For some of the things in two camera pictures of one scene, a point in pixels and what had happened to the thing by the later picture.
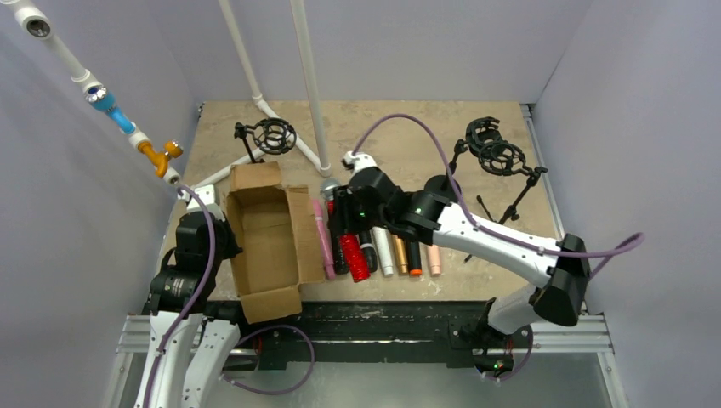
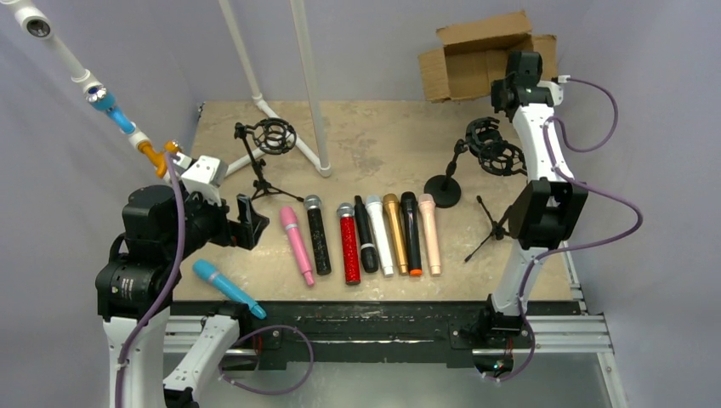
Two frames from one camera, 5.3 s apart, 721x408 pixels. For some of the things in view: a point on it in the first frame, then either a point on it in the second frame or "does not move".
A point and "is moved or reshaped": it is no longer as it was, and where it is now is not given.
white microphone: [382, 240] does not move
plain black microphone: [366, 242] does not move
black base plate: [355, 336] does not move
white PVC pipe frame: [275, 135] does not move
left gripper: [204, 223] -> [235, 223]
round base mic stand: [480, 133] does not move
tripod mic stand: [503, 158] does not move
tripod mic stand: [272, 135] does not move
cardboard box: [277, 230] -> [475, 53]
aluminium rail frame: [552, 334] does not move
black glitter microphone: [326, 189] -> [318, 237]
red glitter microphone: [355, 260] is moved or reshaped
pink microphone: [324, 240] -> [289, 219]
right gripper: [344, 211] -> [522, 212]
